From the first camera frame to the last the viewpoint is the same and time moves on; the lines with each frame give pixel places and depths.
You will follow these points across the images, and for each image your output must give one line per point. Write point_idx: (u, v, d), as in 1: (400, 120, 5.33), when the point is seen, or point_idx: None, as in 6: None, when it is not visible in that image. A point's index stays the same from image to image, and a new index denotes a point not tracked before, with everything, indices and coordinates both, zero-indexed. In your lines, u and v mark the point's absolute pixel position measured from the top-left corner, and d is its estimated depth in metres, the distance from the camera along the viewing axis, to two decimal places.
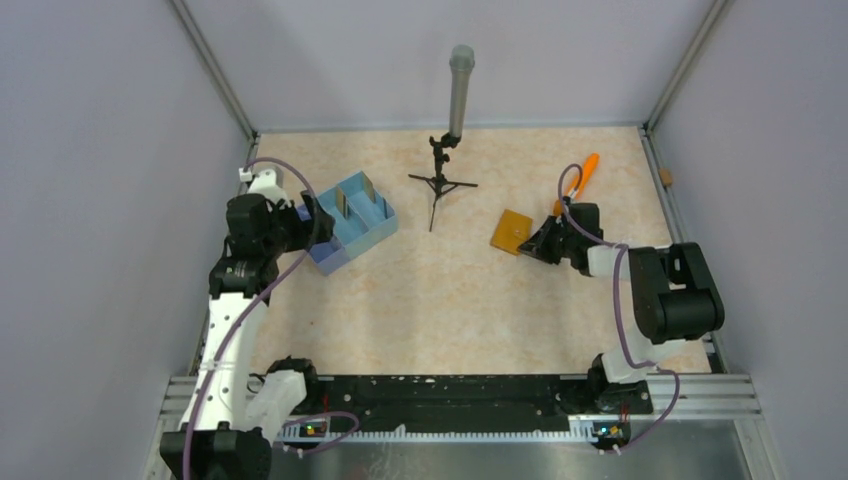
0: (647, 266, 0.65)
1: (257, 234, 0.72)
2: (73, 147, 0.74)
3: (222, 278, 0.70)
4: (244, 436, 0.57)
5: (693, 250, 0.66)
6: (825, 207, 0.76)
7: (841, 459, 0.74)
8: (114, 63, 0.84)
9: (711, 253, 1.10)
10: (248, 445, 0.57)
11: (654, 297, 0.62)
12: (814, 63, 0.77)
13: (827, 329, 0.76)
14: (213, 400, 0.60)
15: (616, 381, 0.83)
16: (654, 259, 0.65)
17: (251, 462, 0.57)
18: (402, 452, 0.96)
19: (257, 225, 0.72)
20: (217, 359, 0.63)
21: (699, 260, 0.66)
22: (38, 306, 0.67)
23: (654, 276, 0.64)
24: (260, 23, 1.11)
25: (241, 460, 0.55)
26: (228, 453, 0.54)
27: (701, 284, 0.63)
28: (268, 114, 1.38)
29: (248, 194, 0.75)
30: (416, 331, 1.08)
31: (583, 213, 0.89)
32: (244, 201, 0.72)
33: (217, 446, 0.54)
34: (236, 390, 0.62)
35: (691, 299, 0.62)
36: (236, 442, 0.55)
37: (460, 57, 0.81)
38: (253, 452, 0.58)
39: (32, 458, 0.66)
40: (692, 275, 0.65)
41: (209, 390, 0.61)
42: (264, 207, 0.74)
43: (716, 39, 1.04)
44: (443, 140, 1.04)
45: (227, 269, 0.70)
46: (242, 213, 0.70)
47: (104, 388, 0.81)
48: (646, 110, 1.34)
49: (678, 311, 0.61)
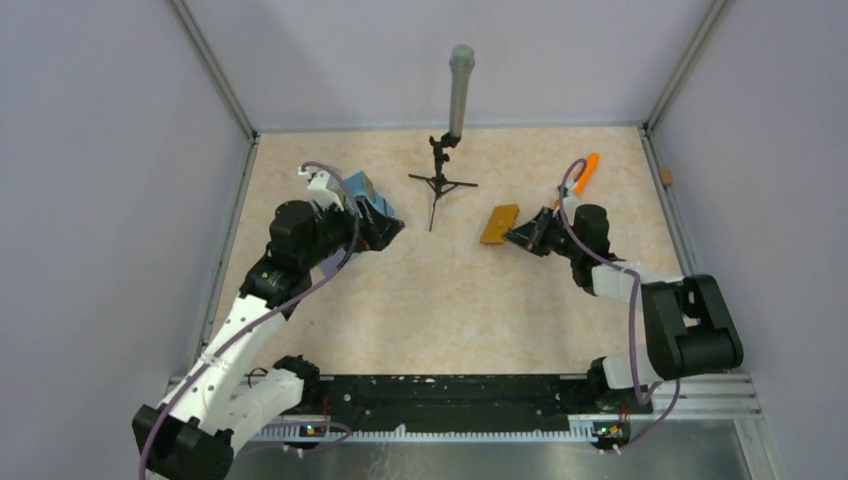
0: (663, 304, 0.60)
1: (297, 249, 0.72)
2: (71, 145, 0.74)
3: (254, 282, 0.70)
4: (208, 439, 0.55)
5: (711, 285, 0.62)
6: (825, 207, 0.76)
7: (841, 459, 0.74)
8: (113, 62, 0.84)
9: (712, 253, 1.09)
10: (209, 449, 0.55)
11: (673, 342, 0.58)
12: (814, 63, 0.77)
13: (827, 330, 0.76)
14: (195, 393, 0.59)
15: (616, 388, 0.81)
16: (672, 297, 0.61)
17: (207, 469, 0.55)
18: (402, 452, 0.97)
19: (299, 242, 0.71)
20: (218, 354, 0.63)
21: (716, 296, 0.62)
22: (37, 306, 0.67)
23: (671, 318, 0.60)
24: (260, 23, 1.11)
25: (195, 462, 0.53)
26: (186, 451, 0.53)
27: (719, 324, 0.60)
28: (268, 114, 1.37)
29: (300, 203, 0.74)
30: (416, 331, 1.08)
31: (591, 230, 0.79)
32: (292, 215, 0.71)
33: (178, 441, 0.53)
34: (221, 390, 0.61)
35: (709, 341, 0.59)
36: (196, 444, 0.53)
37: (461, 57, 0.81)
38: (214, 458, 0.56)
39: (32, 458, 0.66)
40: (709, 314, 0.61)
41: (197, 381, 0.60)
42: (310, 223, 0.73)
43: (718, 37, 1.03)
44: (444, 140, 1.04)
45: (262, 273, 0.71)
46: (285, 229, 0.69)
47: (104, 389, 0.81)
48: (645, 109, 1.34)
49: (696, 357, 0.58)
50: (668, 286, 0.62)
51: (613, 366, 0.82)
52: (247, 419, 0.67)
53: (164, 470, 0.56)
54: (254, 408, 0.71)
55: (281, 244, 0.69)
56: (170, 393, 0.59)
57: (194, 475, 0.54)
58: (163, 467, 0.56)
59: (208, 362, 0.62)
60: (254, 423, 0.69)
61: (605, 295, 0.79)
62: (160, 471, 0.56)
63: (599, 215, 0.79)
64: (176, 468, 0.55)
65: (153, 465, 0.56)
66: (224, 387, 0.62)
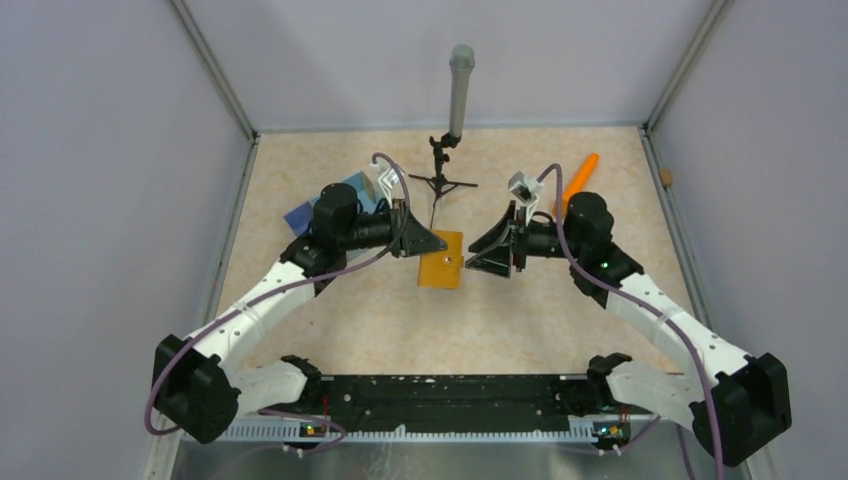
0: (737, 408, 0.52)
1: (337, 230, 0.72)
2: (70, 144, 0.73)
3: (294, 253, 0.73)
4: (222, 382, 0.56)
5: (778, 372, 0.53)
6: (823, 207, 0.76)
7: (838, 457, 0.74)
8: (112, 62, 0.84)
9: (713, 253, 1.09)
10: (219, 394, 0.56)
11: (739, 440, 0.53)
12: (811, 64, 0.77)
13: (827, 330, 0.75)
14: (222, 334, 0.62)
15: (621, 399, 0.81)
16: (746, 398, 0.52)
17: (211, 414, 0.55)
18: (402, 452, 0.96)
19: (339, 223, 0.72)
20: (250, 303, 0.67)
21: (784, 383, 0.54)
22: (38, 303, 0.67)
23: (744, 422, 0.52)
24: (260, 23, 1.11)
25: (206, 400, 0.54)
26: (201, 386, 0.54)
27: (780, 409, 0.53)
28: (267, 114, 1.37)
29: (342, 189, 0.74)
30: (416, 331, 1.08)
31: (593, 230, 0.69)
32: (334, 197, 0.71)
33: (195, 374, 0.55)
34: (243, 339, 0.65)
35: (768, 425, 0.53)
36: (212, 381, 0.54)
37: (461, 57, 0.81)
38: (220, 404, 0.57)
39: (33, 457, 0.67)
40: (774, 401, 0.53)
41: (225, 324, 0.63)
42: (350, 207, 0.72)
43: (719, 37, 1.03)
44: (444, 140, 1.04)
45: (303, 247, 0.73)
46: (327, 210, 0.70)
47: (102, 388, 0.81)
48: (646, 110, 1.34)
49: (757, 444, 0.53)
50: (738, 384, 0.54)
51: (623, 383, 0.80)
52: (252, 389, 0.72)
53: (168, 408, 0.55)
54: (261, 383, 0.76)
55: (322, 223, 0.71)
56: (198, 330, 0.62)
57: (200, 414, 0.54)
58: (169, 404, 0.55)
59: (240, 308, 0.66)
60: (256, 396, 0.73)
61: (622, 316, 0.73)
62: (162, 408, 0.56)
63: (597, 211, 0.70)
64: (184, 407, 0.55)
65: (158, 400, 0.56)
66: (245, 338, 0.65)
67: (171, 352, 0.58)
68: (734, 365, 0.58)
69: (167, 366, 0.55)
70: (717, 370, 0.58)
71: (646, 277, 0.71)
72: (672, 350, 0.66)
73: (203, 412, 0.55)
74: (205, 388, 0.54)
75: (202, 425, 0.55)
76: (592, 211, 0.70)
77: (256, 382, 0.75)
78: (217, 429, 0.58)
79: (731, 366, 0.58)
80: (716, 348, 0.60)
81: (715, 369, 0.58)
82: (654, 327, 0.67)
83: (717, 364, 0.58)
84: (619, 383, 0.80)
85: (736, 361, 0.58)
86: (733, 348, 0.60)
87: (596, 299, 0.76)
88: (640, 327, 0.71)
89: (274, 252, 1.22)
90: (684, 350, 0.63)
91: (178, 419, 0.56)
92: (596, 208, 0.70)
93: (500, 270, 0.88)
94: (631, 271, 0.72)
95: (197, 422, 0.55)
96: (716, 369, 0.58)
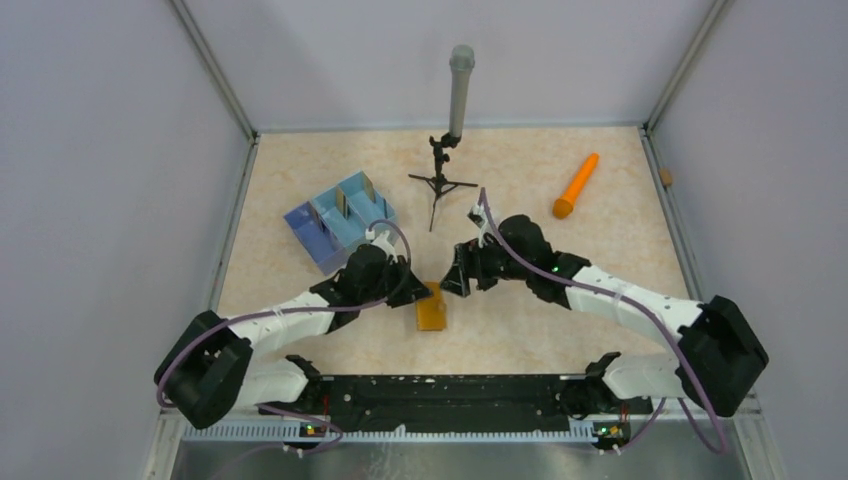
0: (703, 356, 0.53)
1: (363, 282, 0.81)
2: (69, 143, 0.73)
3: (322, 288, 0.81)
4: (242, 367, 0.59)
5: (731, 311, 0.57)
6: (822, 206, 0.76)
7: (838, 455, 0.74)
8: (112, 62, 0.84)
9: (714, 252, 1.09)
10: (234, 379, 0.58)
11: (724, 388, 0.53)
12: (813, 62, 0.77)
13: (826, 329, 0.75)
14: (255, 326, 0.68)
15: (623, 397, 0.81)
16: (713, 344, 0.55)
17: (218, 397, 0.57)
18: (402, 452, 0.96)
19: (367, 277, 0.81)
20: (285, 310, 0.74)
21: (736, 318, 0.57)
22: (38, 303, 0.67)
23: (718, 368, 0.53)
24: (260, 23, 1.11)
25: (225, 376, 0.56)
26: (229, 360, 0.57)
27: (749, 344, 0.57)
28: (268, 114, 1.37)
29: (373, 246, 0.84)
30: (416, 331, 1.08)
31: (525, 241, 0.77)
32: (369, 252, 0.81)
33: (224, 351, 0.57)
34: (267, 338, 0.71)
35: (746, 365, 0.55)
36: (237, 360, 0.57)
37: (460, 57, 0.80)
38: (228, 391, 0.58)
39: (32, 459, 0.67)
40: (738, 336, 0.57)
41: (259, 318, 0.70)
42: (380, 263, 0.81)
43: (719, 37, 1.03)
44: (443, 140, 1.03)
45: (330, 287, 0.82)
46: (360, 262, 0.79)
47: (101, 388, 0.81)
48: (646, 109, 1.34)
49: (740, 388, 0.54)
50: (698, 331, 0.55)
51: (619, 378, 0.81)
52: (250, 385, 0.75)
53: (178, 388, 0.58)
54: (260, 380, 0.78)
55: (351, 272, 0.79)
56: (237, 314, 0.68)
57: (207, 392, 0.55)
58: (180, 384, 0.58)
59: (275, 309, 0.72)
60: (254, 391, 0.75)
61: (587, 310, 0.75)
62: (172, 385, 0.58)
63: (527, 226, 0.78)
64: (193, 388, 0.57)
65: (172, 378, 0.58)
66: (269, 339, 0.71)
67: (205, 327, 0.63)
68: (691, 316, 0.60)
69: (197, 339, 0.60)
70: (677, 325, 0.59)
71: (594, 268, 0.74)
72: (636, 323, 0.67)
73: (217, 389, 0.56)
74: (229, 364, 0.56)
75: (205, 402, 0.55)
76: (524, 223, 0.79)
77: (257, 376, 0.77)
78: (212, 417, 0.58)
79: (689, 317, 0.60)
80: (670, 306, 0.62)
81: (675, 325, 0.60)
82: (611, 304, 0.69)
83: (677, 319, 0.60)
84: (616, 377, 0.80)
85: (691, 311, 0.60)
86: (683, 300, 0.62)
87: (560, 304, 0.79)
88: (602, 313, 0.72)
89: (274, 253, 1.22)
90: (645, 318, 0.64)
91: (182, 400, 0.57)
92: (521, 224, 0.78)
93: (457, 288, 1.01)
94: (580, 267, 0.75)
95: (200, 401, 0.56)
96: (676, 324, 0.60)
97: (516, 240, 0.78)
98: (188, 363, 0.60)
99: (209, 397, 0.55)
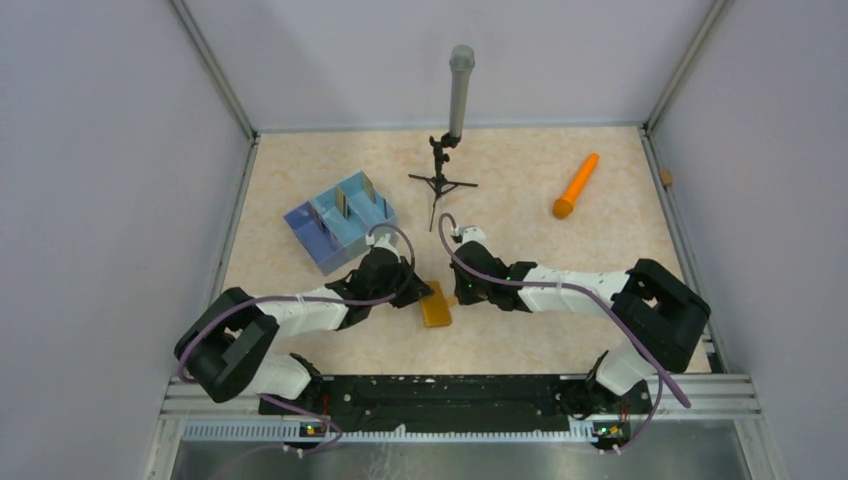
0: (637, 313, 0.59)
1: (373, 282, 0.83)
2: (69, 142, 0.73)
3: (335, 286, 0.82)
4: (264, 344, 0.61)
5: (655, 270, 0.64)
6: (823, 205, 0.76)
7: (839, 454, 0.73)
8: (112, 61, 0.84)
9: (714, 252, 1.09)
10: (257, 354, 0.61)
11: (670, 341, 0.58)
12: (813, 61, 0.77)
13: (827, 328, 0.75)
14: (278, 306, 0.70)
15: (622, 393, 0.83)
16: (641, 303, 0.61)
17: (239, 373, 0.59)
18: (402, 452, 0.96)
19: (379, 278, 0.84)
20: (306, 296, 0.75)
21: (665, 276, 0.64)
22: (37, 302, 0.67)
23: (654, 323, 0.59)
24: (260, 24, 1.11)
25: (251, 349, 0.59)
26: (255, 335, 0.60)
27: (685, 296, 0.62)
28: (267, 114, 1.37)
29: (382, 249, 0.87)
30: (417, 331, 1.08)
31: (473, 260, 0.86)
32: (381, 254, 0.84)
33: (252, 326, 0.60)
34: (288, 321, 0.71)
35: (691, 316, 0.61)
36: (263, 335, 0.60)
37: (461, 57, 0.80)
38: (249, 368, 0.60)
39: (31, 458, 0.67)
40: (671, 292, 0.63)
41: (283, 301, 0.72)
42: (391, 266, 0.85)
43: (719, 37, 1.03)
44: (444, 140, 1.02)
45: (342, 287, 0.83)
46: (372, 263, 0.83)
47: (101, 387, 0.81)
48: (646, 109, 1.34)
49: (690, 339, 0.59)
50: (630, 295, 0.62)
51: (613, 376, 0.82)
52: (262, 370, 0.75)
53: (199, 363, 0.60)
54: (273, 367, 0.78)
55: (364, 273, 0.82)
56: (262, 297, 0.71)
57: (228, 365, 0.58)
58: (201, 360, 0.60)
59: (298, 295, 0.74)
60: (264, 378, 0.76)
61: (545, 307, 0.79)
62: (194, 359, 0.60)
63: (473, 248, 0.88)
64: (216, 363, 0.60)
65: (194, 353, 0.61)
66: (288, 323, 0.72)
67: (233, 302, 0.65)
68: (621, 283, 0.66)
69: (223, 314, 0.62)
70: (611, 293, 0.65)
71: (540, 267, 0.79)
72: (584, 307, 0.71)
73: (241, 361, 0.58)
74: (255, 338, 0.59)
75: (227, 376, 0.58)
76: (471, 247, 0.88)
77: (271, 362, 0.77)
78: (229, 394, 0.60)
79: (619, 285, 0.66)
80: (604, 280, 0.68)
81: (609, 294, 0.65)
82: (557, 295, 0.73)
83: (610, 288, 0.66)
84: (608, 376, 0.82)
85: (620, 279, 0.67)
86: (614, 273, 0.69)
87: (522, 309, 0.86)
88: (557, 306, 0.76)
89: (274, 253, 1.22)
90: (585, 297, 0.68)
91: (203, 374, 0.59)
92: (469, 246, 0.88)
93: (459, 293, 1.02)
94: (528, 269, 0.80)
95: (221, 376, 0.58)
96: (610, 293, 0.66)
97: (466, 260, 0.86)
98: (210, 338, 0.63)
99: (233, 369, 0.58)
